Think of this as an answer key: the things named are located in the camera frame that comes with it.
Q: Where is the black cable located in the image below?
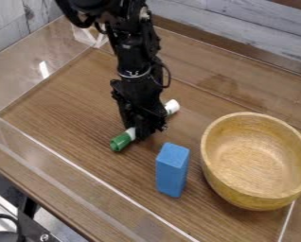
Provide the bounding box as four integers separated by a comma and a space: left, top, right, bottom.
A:
0, 213, 35, 242

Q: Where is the blue rectangular block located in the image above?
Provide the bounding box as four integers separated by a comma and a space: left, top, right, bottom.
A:
155, 143, 190, 198

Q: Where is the black metal bracket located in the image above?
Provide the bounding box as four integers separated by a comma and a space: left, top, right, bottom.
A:
18, 212, 62, 242

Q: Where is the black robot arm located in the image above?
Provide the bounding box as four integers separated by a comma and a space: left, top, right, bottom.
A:
56, 0, 173, 140

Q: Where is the green and white marker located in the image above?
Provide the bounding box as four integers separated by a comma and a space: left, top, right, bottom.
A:
110, 99, 181, 152

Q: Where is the clear acrylic tray wall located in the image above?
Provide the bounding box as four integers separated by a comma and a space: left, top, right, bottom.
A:
0, 19, 301, 242

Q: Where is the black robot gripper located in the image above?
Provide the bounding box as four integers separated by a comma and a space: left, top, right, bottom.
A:
110, 70, 167, 141

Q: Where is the brown wooden bowl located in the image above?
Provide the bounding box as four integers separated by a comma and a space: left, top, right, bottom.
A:
199, 112, 301, 211

